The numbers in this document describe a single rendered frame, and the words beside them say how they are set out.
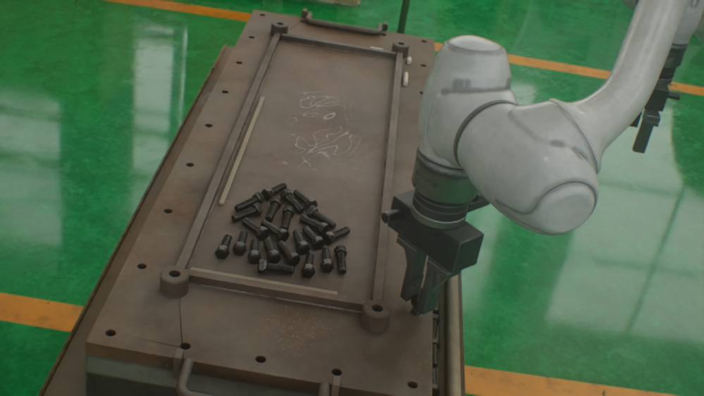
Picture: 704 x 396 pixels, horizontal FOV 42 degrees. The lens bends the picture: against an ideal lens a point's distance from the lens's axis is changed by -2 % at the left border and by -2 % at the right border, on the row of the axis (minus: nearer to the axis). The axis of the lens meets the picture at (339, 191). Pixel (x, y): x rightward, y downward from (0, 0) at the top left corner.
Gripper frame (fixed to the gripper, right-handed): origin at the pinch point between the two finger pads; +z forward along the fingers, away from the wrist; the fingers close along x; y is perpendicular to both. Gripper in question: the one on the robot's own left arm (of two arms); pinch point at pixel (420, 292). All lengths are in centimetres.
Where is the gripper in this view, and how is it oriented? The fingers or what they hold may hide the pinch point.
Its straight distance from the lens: 132.0
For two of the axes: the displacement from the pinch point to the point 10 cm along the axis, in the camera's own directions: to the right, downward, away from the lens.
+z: -1.4, 8.5, 5.1
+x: 6.3, 4.7, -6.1
